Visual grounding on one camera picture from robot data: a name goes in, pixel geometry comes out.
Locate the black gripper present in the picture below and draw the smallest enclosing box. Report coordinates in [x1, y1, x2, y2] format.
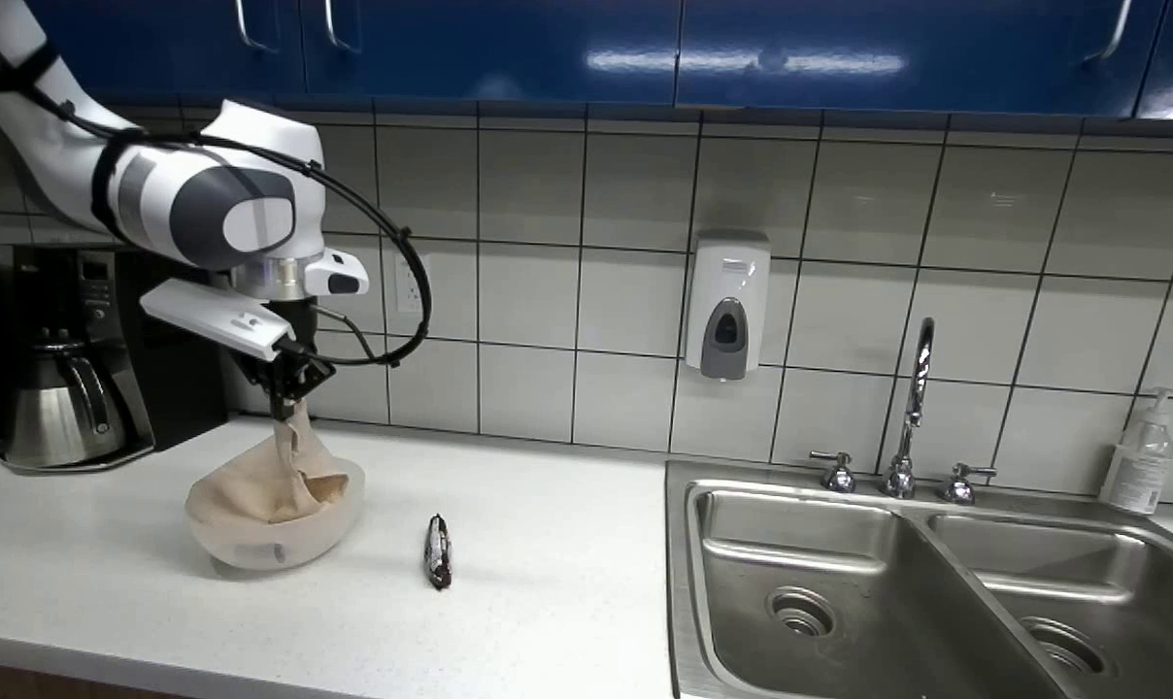
[266, 300, 342, 425]

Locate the cream tea towel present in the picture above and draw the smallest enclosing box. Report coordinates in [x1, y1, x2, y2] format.
[206, 401, 355, 527]

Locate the translucent plastic bowl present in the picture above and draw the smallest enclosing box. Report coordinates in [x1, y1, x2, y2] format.
[179, 449, 368, 580]

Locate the black coffee maker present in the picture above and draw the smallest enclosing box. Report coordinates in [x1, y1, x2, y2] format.
[0, 241, 237, 479]

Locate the steel sink drain strainer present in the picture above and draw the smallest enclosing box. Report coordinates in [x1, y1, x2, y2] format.
[766, 584, 841, 642]
[1023, 614, 1117, 682]

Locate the stainless steel double sink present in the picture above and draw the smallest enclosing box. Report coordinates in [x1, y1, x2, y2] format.
[663, 460, 1173, 699]

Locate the chrome sink faucet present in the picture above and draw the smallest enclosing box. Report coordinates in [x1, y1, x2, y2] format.
[878, 315, 940, 502]

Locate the clear soap pump bottle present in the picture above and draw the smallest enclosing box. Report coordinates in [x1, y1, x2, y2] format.
[1101, 387, 1173, 519]

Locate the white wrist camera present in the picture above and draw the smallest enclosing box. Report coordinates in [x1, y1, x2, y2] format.
[138, 274, 298, 369]

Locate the silver cabinet handle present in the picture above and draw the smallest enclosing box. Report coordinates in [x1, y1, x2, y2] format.
[319, 0, 366, 60]
[230, 0, 279, 60]
[1080, 0, 1139, 65]

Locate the blue wall cabinet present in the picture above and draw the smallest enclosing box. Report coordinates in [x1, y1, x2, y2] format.
[19, 0, 1173, 127]

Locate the white wall soap dispenser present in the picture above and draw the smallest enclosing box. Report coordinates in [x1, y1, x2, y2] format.
[685, 232, 773, 386]

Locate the chrome faucet handle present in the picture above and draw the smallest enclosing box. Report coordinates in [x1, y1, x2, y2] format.
[940, 462, 1000, 507]
[805, 445, 864, 498]

